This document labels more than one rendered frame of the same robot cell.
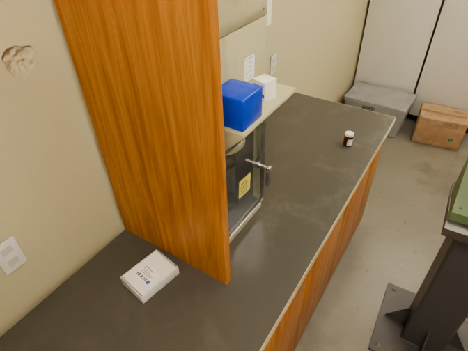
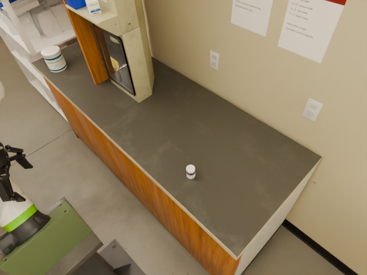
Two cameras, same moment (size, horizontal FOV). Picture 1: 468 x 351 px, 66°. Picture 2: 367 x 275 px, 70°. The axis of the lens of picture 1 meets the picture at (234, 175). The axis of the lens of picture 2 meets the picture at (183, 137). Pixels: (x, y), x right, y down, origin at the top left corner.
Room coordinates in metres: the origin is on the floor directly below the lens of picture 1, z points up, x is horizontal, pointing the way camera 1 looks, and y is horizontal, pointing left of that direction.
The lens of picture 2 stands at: (1.71, -1.28, 2.08)
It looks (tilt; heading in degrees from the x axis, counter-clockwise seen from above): 50 degrees down; 105
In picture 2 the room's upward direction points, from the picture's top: 4 degrees counter-clockwise
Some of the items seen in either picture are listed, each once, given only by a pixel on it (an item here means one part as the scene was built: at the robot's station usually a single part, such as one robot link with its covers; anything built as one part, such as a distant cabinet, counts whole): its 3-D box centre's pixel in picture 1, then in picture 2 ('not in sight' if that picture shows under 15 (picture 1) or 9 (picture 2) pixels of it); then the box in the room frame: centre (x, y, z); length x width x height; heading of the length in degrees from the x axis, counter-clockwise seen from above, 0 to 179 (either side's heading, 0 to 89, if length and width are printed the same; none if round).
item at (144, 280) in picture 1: (150, 275); not in sight; (0.76, 0.30, 0.96); 0.16 x 0.12 x 0.04; 137
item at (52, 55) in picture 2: not in sight; (54, 59); (0.37, 0.17, 1.02); 0.13 x 0.13 x 0.15
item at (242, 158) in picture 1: (242, 182); (114, 60); (0.97, -0.03, 1.19); 0.30 x 0.01 x 0.40; 146
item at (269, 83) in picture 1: (264, 88); (93, 6); (0.99, -0.10, 1.54); 0.05 x 0.05 x 0.06; 42
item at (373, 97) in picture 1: (377, 109); not in sight; (3.27, -1.48, 0.17); 0.60 x 0.42 x 0.33; 54
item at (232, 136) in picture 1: (255, 119); (93, 19); (0.95, -0.07, 1.46); 0.32 x 0.11 x 0.10; 146
